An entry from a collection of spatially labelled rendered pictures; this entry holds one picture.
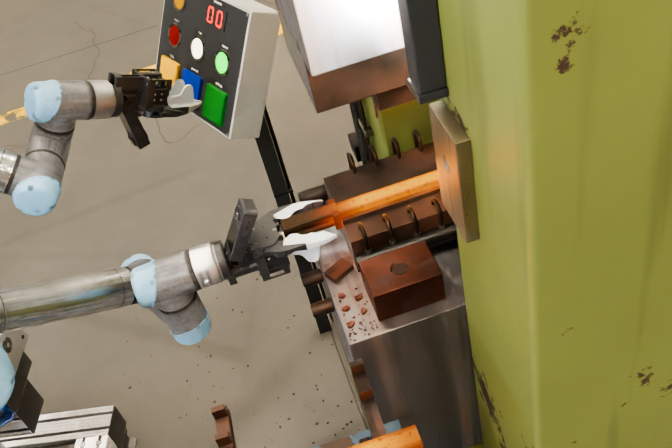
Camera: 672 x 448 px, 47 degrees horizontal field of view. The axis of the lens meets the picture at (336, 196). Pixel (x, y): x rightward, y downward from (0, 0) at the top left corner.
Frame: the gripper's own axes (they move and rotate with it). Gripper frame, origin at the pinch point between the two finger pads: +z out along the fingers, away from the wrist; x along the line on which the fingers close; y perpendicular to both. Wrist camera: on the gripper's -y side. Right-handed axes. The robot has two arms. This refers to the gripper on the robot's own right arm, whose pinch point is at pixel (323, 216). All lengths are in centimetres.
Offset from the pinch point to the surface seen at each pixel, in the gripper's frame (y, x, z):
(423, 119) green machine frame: 0.9, -18.5, 25.6
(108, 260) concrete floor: 100, -122, -74
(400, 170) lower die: 1.0, -6.4, 16.5
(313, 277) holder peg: 12.0, 2.0, -5.1
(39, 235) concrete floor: 100, -149, -101
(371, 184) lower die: 1.0, -5.2, 10.5
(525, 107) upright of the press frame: -50, 48, 17
